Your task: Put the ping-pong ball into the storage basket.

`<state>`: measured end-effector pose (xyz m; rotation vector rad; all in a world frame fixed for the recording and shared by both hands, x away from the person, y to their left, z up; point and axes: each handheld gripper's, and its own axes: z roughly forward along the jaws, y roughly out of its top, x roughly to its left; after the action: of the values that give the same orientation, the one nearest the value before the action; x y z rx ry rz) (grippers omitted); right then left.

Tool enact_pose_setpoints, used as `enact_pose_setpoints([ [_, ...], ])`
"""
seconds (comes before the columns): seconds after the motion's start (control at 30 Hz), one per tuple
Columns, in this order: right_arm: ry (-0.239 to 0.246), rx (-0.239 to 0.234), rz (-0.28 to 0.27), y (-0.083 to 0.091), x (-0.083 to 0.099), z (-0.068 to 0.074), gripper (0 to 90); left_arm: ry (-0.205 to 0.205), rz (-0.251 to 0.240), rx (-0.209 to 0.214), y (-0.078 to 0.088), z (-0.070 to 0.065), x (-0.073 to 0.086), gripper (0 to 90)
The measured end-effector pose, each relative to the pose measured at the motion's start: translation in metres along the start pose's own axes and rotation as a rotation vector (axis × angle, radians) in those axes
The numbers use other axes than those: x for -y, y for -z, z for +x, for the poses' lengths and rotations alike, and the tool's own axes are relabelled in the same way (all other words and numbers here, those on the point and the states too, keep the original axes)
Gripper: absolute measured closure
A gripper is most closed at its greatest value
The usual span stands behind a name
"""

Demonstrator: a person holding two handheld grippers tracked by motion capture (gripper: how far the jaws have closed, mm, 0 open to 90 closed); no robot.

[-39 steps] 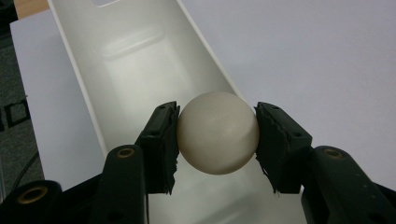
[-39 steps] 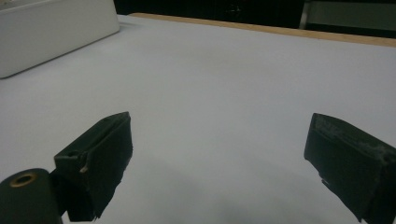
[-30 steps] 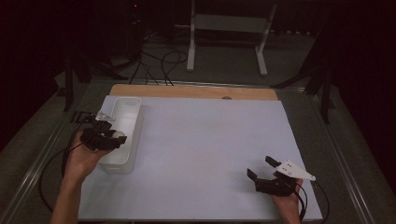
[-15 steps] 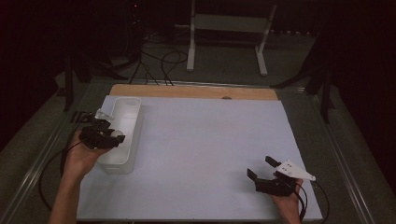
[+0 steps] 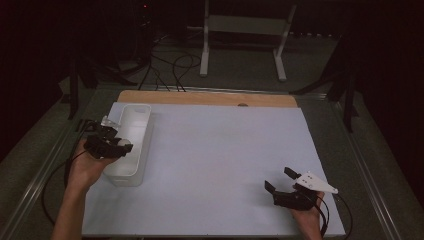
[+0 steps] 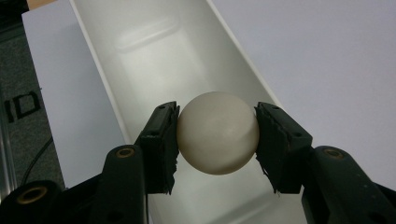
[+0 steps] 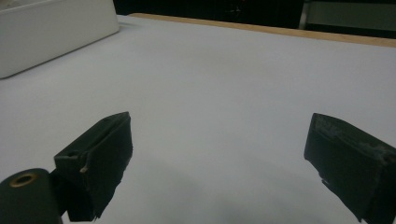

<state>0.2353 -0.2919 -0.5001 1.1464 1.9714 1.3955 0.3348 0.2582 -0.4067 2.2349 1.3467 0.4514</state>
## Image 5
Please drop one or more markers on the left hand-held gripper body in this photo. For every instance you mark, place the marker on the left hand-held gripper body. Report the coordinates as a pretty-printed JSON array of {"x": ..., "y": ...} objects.
[{"x": 100, "y": 146}]

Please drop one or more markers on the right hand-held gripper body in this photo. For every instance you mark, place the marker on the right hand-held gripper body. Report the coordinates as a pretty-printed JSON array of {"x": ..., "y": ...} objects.
[{"x": 298, "y": 200}]

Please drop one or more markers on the white plastic bin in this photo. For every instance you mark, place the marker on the white plastic bin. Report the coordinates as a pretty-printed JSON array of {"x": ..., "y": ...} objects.
[{"x": 133, "y": 133}]

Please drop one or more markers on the person's right hand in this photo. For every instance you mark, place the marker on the person's right hand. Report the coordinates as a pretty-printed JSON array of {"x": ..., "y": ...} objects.
[{"x": 310, "y": 218}]

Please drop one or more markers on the person's left hand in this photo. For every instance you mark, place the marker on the person's left hand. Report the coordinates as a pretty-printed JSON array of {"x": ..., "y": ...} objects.
[{"x": 85, "y": 170}]

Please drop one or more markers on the white table mat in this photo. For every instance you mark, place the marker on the white table mat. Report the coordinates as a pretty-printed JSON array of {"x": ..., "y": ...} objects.
[{"x": 226, "y": 150}]

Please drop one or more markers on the black tripod stand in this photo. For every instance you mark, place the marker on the black tripod stand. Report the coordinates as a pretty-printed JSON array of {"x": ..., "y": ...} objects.
[
  {"x": 348, "y": 103},
  {"x": 75, "y": 90}
]

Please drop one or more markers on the wooden table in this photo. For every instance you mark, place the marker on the wooden table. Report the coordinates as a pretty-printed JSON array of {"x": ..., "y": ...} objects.
[{"x": 200, "y": 98}]

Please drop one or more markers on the white metal stand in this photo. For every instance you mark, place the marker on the white metal stand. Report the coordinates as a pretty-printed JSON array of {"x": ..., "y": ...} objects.
[{"x": 246, "y": 25}]

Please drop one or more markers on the metal floor rail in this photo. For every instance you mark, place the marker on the metal floor rail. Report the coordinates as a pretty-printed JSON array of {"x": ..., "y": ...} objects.
[
  {"x": 370, "y": 180},
  {"x": 36, "y": 180}
]

